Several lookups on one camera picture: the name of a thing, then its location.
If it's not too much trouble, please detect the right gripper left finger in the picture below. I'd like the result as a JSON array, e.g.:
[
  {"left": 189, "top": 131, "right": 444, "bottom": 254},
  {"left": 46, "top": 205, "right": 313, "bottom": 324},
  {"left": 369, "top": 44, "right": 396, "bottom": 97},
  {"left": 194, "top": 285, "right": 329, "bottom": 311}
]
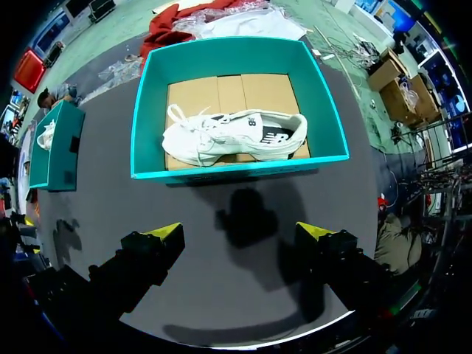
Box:
[{"left": 87, "top": 221, "right": 186, "bottom": 314}]

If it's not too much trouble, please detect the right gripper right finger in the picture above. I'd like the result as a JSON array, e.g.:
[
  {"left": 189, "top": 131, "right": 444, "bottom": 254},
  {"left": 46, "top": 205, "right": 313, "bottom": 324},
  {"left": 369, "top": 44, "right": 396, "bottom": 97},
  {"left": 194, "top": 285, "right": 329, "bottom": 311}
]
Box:
[{"left": 294, "top": 221, "right": 392, "bottom": 314}]

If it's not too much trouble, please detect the white shoe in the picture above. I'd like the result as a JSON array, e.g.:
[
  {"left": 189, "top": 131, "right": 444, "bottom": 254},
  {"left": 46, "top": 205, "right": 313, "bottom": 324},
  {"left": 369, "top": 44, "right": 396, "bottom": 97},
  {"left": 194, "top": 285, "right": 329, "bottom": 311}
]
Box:
[
  {"left": 161, "top": 103, "right": 308, "bottom": 167},
  {"left": 35, "top": 118, "right": 57, "bottom": 152}
]

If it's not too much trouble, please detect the small teal box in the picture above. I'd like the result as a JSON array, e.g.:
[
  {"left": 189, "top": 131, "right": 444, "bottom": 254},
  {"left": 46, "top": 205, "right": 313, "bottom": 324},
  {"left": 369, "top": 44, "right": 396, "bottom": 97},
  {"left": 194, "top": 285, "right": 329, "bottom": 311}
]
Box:
[{"left": 28, "top": 100, "right": 86, "bottom": 192}]

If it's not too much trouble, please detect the large teal box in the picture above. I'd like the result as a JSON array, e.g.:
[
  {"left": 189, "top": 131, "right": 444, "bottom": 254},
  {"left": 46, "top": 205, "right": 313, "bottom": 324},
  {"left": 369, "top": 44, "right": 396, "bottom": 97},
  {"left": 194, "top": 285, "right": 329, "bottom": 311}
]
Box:
[{"left": 130, "top": 35, "right": 350, "bottom": 185}]

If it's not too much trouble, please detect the person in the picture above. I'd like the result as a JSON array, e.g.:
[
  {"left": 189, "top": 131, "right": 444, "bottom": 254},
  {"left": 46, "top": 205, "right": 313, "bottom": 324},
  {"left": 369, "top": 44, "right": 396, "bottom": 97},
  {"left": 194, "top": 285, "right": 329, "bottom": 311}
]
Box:
[{"left": 36, "top": 83, "right": 84, "bottom": 110}]

